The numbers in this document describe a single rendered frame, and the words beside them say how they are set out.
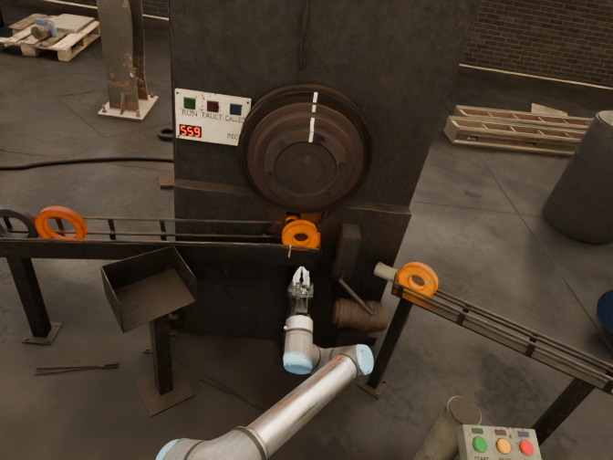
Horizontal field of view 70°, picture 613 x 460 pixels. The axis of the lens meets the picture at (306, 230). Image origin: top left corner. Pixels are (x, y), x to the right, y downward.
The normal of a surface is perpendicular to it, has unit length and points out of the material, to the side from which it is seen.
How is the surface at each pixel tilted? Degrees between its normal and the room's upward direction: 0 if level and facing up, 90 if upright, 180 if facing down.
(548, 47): 90
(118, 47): 90
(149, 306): 5
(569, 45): 90
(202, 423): 0
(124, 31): 90
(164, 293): 5
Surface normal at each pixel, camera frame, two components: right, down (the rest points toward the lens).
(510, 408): 0.15, -0.79
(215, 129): 0.01, 0.61
